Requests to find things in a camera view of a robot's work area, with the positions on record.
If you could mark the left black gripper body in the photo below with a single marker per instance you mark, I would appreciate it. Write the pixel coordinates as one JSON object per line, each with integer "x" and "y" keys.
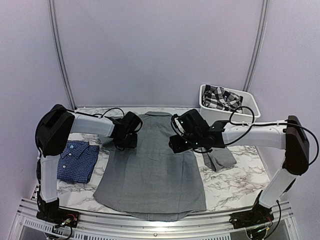
{"x": 126, "y": 142}

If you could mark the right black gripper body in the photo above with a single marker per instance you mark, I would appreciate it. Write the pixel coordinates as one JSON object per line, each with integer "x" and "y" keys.
{"x": 193, "y": 142}

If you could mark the grey long sleeve shirt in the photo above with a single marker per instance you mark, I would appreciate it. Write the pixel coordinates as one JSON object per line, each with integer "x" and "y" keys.
{"x": 149, "y": 181}

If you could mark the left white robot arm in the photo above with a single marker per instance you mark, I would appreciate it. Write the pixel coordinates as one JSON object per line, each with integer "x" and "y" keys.
{"x": 52, "y": 134}

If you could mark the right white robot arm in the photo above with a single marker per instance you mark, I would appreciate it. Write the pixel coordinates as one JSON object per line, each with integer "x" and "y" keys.
{"x": 287, "y": 135}

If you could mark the black white plaid shirt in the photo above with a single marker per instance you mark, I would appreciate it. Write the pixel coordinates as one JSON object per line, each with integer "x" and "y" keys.
{"x": 219, "y": 98}

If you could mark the folded blue checkered shirt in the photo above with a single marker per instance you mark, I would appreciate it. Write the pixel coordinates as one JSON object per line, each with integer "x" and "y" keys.
{"x": 77, "y": 162}

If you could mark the white plastic bin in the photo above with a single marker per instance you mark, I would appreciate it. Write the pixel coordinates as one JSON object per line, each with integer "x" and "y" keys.
{"x": 249, "y": 107}

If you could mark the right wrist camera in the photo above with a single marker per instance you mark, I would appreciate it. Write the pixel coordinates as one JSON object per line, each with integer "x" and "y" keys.
{"x": 175, "y": 124}

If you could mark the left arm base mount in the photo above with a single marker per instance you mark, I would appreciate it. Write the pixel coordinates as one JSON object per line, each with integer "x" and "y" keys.
{"x": 52, "y": 212}

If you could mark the aluminium front frame rail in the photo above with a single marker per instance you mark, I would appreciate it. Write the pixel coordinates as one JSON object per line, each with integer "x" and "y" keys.
{"x": 111, "y": 226}

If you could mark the right aluminium wall post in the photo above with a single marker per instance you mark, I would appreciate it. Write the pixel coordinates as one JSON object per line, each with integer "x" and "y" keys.
{"x": 262, "y": 24}

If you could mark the aluminium wall post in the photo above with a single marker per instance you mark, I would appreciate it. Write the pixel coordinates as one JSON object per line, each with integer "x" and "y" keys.
{"x": 262, "y": 24}
{"x": 59, "y": 53}

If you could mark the left aluminium wall post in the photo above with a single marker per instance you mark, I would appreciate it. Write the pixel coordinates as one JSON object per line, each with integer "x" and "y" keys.
{"x": 59, "y": 53}

